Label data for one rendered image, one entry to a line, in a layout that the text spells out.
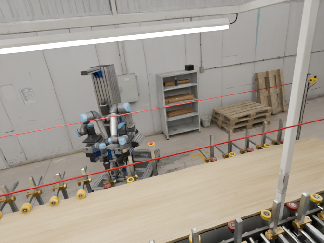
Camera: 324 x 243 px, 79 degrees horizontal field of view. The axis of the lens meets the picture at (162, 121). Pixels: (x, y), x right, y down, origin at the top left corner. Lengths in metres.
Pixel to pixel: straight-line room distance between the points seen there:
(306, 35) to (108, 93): 2.24
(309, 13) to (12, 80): 4.67
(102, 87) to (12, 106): 2.59
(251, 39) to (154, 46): 2.61
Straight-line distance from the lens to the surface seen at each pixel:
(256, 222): 2.12
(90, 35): 1.55
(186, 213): 1.86
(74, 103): 4.79
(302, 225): 2.03
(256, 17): 6.07
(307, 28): 1.44
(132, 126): 2.68
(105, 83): 2.83
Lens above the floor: 2.27
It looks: 22 degrees down
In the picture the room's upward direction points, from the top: 6 degrees counter-clockwise
